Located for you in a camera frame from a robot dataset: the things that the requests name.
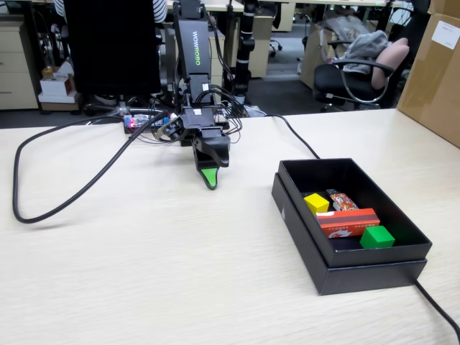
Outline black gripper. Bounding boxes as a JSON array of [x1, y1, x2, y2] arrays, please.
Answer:
[[178, 105, 231, 191]]

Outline yellow wooden cube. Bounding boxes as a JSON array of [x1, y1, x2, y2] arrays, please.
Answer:
[[303, 193, 331, 216]]

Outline red orange printed carton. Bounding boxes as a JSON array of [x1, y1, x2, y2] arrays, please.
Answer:
[[315, 207, 381, 239]]

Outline green wooden block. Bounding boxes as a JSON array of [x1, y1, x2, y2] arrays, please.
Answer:
[[359, 225, 396, 250]]

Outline black open box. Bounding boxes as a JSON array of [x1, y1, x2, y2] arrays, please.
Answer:
[[271, 172, 428, 296]]

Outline black cardboard box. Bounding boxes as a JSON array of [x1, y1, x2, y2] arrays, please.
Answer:
[[278, 157, 433, 269]]

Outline cardboard box with white label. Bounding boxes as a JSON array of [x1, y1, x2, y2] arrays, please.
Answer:
[[397, 12, 460, 149]]

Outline plain brown cardboard box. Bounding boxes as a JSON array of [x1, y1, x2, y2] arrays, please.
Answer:
[[428, 0, 460, 19]]

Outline black jointed stand pole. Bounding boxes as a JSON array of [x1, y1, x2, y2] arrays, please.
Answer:
[[235, 0, 257, 106]]

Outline tall beige cabinet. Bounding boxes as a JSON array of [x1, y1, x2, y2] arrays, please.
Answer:
[[247, 16, 275, 78]]

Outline colourful printed small package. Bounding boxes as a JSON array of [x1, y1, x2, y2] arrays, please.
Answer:
[[326, 188, 359, 212]]

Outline light wooden office desk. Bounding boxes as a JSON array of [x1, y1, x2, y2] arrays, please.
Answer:
[[251, 0, 414, 33], [167, 0, 245, 12]]

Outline black computer monitor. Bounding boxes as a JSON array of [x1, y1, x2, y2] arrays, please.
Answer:
[[63, 0, 162, 96]]

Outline person in striped shirt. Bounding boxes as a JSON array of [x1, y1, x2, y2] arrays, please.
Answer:
[[152, 0, 169, 24]]

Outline flat white carton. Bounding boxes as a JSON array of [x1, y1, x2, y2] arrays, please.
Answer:
[[37, 92, 81, 111]]

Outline white carton with brown side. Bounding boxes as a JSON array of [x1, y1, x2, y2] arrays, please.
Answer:
[[39, 77, 75, 96]]

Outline grey garment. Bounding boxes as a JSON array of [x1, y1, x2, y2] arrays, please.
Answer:
[[339, 30, 392, 64]]

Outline black office chair pink back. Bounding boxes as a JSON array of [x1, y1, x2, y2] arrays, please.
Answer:
[[312, 37, 410, 112]]

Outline wide beige drawer cabinet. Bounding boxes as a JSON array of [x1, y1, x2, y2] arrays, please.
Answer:
[[0, 20, 40, 111]]

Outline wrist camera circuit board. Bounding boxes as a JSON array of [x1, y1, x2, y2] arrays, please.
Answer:
[[156, 114, 184, 142]]

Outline circuit board with wires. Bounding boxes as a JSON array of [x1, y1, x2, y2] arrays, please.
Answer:
[[132, 107, 180, 144]]

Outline black servo wires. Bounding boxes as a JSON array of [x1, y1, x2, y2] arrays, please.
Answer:
[[149, 84, 245, 144]]

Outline thick black sleeved cable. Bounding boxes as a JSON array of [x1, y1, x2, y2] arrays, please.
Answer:
[[12, 109, 170, 224]]

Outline black power cable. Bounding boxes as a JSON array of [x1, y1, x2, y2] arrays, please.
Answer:
[[265, 114, 460, 334]]

